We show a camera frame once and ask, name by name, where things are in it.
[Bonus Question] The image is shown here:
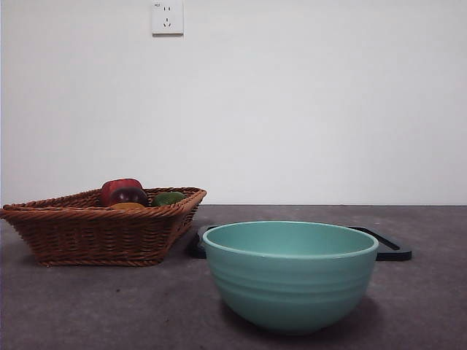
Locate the teal ribbed bowl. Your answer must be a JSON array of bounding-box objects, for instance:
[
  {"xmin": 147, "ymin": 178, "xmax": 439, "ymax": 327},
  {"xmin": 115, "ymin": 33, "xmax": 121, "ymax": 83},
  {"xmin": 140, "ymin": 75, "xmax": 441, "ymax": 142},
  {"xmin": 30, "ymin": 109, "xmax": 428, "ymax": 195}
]
[{"xmin": 202, "ymin": 219, "xmax": 379, "ymax": 335}]

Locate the green mango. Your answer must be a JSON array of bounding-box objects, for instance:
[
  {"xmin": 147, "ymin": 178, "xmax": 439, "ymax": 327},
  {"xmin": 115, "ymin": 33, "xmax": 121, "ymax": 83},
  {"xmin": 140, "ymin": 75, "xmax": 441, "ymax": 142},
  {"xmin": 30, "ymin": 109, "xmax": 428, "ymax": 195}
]
[{"xmin": 150, "ymin": 191, "xmax": 187, "ymax": 207}]

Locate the dark purple plum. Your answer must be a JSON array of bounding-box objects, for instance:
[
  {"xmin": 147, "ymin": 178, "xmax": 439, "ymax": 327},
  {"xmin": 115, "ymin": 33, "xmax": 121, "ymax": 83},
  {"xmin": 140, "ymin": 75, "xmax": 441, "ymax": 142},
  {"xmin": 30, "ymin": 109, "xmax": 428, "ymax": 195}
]
[{"xmin": 111, "ymin": 186, "xmax": 150, "ymax": 208}]

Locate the red apple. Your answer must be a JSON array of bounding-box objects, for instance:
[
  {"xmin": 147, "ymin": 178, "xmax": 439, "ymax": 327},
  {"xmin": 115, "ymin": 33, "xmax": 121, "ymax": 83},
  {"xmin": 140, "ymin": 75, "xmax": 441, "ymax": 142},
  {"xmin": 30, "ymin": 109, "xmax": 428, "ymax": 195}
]
[{"xmin": 100, "ymin": 177, "xmax": 144, "ymax": 207}]

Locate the brown wicker basket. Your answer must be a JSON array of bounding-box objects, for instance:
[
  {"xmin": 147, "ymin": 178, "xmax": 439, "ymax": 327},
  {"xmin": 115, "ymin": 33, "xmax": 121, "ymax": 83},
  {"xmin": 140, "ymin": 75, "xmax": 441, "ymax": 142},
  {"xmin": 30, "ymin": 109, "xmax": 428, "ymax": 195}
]
[{"xmin": 0, "ymin": 186, "xmax": 208, "ymax": 267}]

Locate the dark rectangular tray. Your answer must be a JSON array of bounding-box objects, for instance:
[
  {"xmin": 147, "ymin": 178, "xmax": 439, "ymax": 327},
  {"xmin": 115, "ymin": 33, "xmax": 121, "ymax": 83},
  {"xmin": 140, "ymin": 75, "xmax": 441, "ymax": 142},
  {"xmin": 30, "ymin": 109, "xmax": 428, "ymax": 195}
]
[{"xmin": 186, "ymin": 225, "xmax": 413, "ymax": 262}]

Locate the white wall socket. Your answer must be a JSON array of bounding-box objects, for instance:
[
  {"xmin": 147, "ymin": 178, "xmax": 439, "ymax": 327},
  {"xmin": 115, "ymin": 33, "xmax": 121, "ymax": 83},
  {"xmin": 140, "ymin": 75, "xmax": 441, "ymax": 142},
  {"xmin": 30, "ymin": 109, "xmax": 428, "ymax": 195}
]
[{"xmin": 151, "ymin": 1, "xmax": 185, "ymax": 36}]

